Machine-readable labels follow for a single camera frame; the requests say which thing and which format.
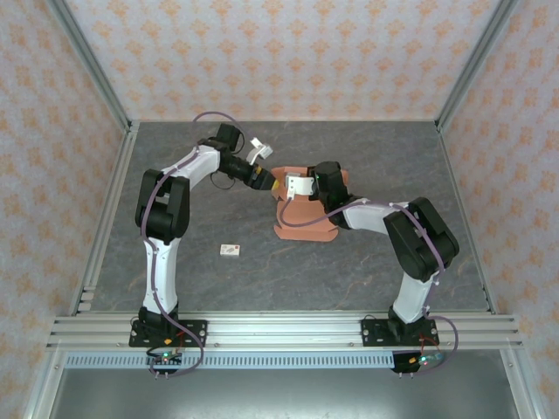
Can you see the aluminium frame post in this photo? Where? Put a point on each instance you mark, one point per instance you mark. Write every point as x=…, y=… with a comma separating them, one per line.
x=476, y=65
x=87, y=61

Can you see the aluminium table side rail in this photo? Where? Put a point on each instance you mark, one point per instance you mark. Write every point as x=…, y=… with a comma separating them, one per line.
x=463, y=209
x=113, y=187

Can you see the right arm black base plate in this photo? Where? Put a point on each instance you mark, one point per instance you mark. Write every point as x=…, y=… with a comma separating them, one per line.
x=371, y=331

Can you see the aluminium frame leg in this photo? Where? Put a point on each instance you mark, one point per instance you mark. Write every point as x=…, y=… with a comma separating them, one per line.
x=522, y=388
x=43, y=388

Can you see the small white card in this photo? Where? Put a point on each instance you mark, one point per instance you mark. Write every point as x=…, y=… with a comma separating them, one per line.
x=230, y=250

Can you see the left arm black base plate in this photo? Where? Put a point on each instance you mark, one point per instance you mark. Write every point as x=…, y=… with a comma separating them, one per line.
x=196, y=331

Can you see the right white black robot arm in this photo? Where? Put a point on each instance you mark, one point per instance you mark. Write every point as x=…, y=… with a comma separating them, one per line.
x=371, y=214

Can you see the aluminium mounting rail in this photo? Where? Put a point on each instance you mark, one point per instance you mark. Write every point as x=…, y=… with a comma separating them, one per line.
x=284, y=329

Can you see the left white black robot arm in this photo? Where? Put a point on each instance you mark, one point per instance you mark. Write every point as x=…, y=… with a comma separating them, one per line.
x=159, y=270

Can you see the grey metal sheet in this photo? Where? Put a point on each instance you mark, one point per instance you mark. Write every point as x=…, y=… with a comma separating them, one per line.
x=279, y=395

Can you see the pink paper box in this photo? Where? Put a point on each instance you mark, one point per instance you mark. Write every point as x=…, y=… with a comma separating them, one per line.
x=301, y=218

